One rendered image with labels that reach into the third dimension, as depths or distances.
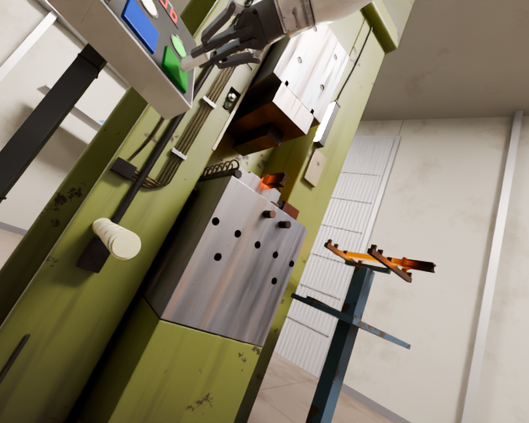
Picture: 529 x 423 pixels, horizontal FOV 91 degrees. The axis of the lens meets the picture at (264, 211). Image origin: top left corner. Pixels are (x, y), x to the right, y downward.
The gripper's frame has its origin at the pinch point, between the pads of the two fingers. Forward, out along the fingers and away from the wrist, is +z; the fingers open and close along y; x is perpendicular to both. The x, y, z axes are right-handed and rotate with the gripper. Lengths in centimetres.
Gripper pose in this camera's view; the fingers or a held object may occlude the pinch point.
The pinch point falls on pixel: (195, 60)
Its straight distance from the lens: 68.5
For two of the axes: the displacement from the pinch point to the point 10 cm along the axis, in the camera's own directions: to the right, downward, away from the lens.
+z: -9.2, 2.5, 3.1
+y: 3.9, 4.2, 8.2
